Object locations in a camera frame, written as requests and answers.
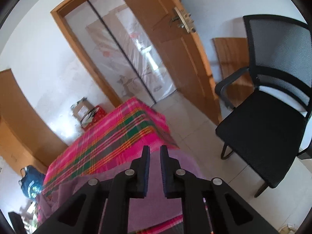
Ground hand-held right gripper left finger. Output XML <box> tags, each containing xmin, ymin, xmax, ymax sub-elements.
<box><xmin>32</xmin><ymin>145</ymin><xmax>150</xmax><ymax>234</ymax></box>

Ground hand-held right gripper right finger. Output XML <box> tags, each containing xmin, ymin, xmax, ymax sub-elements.
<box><xmin>160</xmin><ymin>145</ymin><xmax>281</xmax><ymax>234</ymax></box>

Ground purple fleece pants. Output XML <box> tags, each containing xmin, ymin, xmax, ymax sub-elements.
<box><xmin>36</xmin><ymin>149</ymin><xmax>207</xmax><ymax>233</ymax></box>

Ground pink green plaid cloth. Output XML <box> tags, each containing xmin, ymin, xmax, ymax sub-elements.
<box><xmin>41</xmin><ymin>97</ymin><xmax>215</xmax><ymax>234</ymax></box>

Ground red bag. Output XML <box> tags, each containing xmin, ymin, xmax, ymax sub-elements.
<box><xmin>82</xmin><ymin>105</ymin><xmax>106</xmax><ymax>129</ymax></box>

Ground cardboard box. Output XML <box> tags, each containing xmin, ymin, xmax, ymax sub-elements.
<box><xmin>71</xmin><ymin>97</ymin><xmax>98</xmax><ymax>127</ymax></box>

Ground black mesh office chair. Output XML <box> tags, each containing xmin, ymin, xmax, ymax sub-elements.
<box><xmin>214</xmin><ymin>15</ymin><xmax>312</xmax><ymax>198</ymax></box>

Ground wooden door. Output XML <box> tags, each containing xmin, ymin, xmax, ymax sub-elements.
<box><xmin>114</xmin><ymin>0</ymin><xmax>222</xmax><ymax>126</ymax></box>

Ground blue printed bag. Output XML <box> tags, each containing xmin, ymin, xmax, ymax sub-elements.
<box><xmin>19</xmin><ymin>165</ymin><xmax>45</xmax><ymax>199</ymax></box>

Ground printed translucent door curtain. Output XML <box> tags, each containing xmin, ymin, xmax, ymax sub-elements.
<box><xmin>65</xmin><ymin>0</ymin><xmax>176</xmax><ymax>103</ymax></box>

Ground pile of white green papers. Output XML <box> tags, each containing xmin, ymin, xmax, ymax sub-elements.
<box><xmin>21</xmin><ymin>200</ymin><xmax>39</xmax><ymax>234</ymax></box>

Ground wooden board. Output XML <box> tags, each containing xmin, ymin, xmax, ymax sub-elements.
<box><xmin>212</xmin><ymin>37</ymin><xmax>255</xmax><ymax>108</ymax></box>

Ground wooden wardrobe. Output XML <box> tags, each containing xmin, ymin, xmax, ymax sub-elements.
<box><xmin>0</xmin><ymin>69</ymin><xmax>69</xmax><ymax>173</ymax></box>

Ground wooden door frame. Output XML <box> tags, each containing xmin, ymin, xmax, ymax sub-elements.
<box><xmin>51</xmin><ymin>0</ymin><xmax>122</xmax><ymax>106</ymax></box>

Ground metal door handle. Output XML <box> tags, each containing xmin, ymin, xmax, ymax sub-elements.
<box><xmin>168</xmin><ymin>7</ymin><xmax>195</xmax><ymax>33</ymax></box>

